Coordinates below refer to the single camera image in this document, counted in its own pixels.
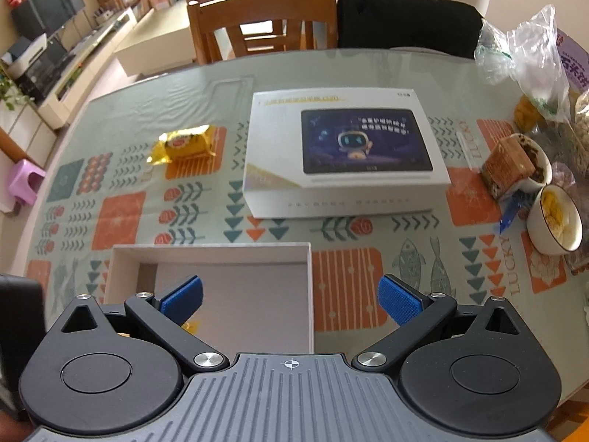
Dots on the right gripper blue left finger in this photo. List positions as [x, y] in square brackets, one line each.
[159, 318]

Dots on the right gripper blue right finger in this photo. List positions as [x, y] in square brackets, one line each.
[419, 317]

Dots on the yellow snack cake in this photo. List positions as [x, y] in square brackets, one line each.
[183, 144]

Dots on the white tablet box lid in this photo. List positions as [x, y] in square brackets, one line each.
[335, 152]

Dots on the white open box base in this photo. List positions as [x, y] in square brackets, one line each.
[257, 298]

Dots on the purple plastic stool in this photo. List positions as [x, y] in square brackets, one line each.
[24, 181]

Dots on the blue wrapper piece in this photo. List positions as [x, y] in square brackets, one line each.
[516, 202]

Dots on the patterned tablecloth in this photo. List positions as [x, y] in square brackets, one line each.
[103, 193]

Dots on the white bowl yellow contents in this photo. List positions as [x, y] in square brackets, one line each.
[553, 224]

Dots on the brown snack carton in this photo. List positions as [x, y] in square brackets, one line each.
[507, 165]

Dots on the white bowl dark contents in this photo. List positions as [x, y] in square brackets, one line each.
[542, 175]

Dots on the white tv cabinet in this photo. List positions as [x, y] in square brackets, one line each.
[89, 60]

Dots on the green potted plant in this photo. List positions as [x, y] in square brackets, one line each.
[10, 94]

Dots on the orange fruit bag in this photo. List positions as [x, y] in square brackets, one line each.
[526, 116]

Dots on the bag of nuts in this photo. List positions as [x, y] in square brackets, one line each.
[576, 134]

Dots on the white printer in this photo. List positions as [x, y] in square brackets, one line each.
[22, 54]

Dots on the white coffee table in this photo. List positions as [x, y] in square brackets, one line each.
[160, 42]

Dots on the clear plastic bag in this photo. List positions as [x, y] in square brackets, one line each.
[527, 55]

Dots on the purple snack package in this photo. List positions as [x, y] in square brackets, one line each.
[574, 61]

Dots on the black television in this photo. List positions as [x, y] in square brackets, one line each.
[33, 18]

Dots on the near wooden chair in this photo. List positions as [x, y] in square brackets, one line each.
[256, 27]

